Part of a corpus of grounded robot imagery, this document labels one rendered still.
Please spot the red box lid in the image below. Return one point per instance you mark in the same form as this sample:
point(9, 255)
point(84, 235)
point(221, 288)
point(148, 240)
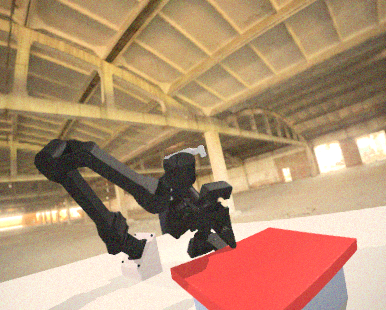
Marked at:
point(274, 269)

